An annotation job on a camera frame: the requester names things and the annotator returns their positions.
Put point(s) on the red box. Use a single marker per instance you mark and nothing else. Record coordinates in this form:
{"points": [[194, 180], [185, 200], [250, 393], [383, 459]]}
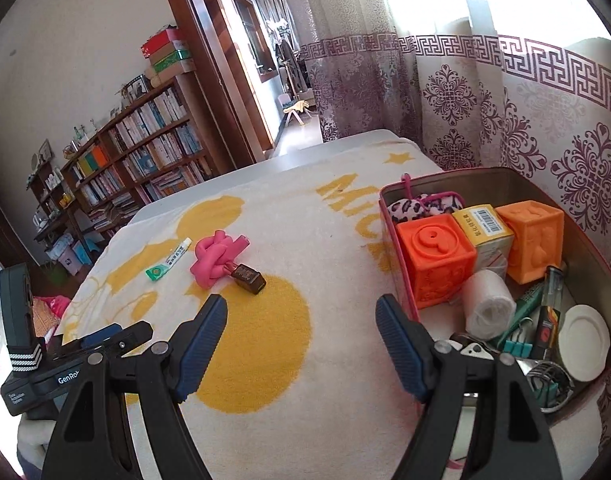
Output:
{"points": [[160, 42]]}

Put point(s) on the pink foam knot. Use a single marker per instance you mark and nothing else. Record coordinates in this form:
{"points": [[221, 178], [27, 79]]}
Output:
{"points": [[210, 260]]}

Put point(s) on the orange rubber block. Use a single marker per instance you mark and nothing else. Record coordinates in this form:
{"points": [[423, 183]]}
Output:
{"points": [[533, 245], [435, 260]]}

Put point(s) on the pale green medicine box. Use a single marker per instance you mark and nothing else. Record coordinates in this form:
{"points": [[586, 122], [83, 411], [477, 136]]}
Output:
{"points": [[485, 240]]}

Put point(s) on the teal binder clip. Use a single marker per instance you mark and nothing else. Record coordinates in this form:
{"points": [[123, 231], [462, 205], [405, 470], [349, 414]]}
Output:
{"points": [[518, 347]]}

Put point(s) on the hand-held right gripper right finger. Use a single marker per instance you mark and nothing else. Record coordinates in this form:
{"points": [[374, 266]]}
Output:
{"points": [[400, 355]]}

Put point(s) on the small black white toy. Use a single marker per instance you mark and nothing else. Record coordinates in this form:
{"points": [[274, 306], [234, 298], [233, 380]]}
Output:
{"points": [[468, 347]]}

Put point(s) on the small green white tube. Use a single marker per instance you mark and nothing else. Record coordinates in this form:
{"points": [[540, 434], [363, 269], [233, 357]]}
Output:
{"points": [[168, 260]]}

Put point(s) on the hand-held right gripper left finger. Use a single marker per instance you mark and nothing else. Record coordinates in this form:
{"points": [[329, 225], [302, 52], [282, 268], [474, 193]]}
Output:
{"points": [[200, 350]]}

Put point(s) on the wooden bookshelf with books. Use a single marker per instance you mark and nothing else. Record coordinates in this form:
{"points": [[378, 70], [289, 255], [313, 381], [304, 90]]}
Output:
{"points": [[150, 150]]}

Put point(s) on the pink cloth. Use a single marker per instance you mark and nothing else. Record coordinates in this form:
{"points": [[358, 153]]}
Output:
{"points": [[53, 307]]}

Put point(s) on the white yellow printed blanket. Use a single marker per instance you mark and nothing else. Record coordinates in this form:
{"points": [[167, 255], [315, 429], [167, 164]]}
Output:
{"points": [[285, 240]]}

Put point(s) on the small brown bottle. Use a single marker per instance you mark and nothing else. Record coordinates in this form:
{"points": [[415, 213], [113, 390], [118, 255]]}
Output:
{"points": [[248, 277]]}

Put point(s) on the pink leopard plush toy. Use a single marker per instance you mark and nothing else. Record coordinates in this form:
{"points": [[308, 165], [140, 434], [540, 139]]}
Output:
{"points": [[405, 210]]}

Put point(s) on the dark green tube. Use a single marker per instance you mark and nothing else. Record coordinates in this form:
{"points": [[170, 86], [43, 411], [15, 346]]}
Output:
{"points": [[528, 300]]}

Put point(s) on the brown cardboard box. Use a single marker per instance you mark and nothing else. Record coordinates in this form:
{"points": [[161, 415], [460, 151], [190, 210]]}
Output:
{"points": [[170, 76]]}

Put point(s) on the dark green binder clip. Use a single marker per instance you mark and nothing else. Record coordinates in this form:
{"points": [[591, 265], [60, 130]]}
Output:
{"points": [[543, 389]]}

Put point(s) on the patterned purple white curtain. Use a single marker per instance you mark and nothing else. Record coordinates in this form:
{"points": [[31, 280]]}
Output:
{"points": [[535, 110]]}

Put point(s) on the pastel storage bin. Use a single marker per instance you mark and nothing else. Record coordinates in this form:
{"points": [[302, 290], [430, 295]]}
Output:
{"points": [[78, 260]]}

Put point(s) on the coat rack with clothes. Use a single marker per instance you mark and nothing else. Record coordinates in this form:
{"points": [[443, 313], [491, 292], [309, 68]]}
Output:
{"points": [[288, 60]]}

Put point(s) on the red biscuit tin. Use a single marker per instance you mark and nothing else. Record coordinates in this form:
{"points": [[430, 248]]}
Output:
{"points": [[575, 210]]}

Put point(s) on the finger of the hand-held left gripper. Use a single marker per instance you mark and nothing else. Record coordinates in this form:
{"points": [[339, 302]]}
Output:
{"points": [[130, 337], [100, 334]]}

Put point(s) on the white gauze roll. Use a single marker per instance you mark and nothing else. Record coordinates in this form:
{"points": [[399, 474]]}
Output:
{"points": [[488, 305]]}

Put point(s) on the silver metal tool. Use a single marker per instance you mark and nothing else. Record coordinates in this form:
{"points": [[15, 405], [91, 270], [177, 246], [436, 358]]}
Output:
{"points": [[550, 367]]}

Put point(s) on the small open wooden shelf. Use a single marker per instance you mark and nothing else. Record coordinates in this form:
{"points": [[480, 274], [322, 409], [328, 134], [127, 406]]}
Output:
{"points": [[50, 210]]}

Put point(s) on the white round plastic lid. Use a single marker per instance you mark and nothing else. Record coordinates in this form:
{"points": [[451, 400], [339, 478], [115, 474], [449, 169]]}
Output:
{"points": [[583, 340]]}

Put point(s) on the wooden door frame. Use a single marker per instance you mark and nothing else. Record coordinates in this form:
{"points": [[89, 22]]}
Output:
{"points": [[185, 85]]}

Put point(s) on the small wooden stool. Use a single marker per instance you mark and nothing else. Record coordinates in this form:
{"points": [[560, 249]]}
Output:
{"points": [[295, 110]]}

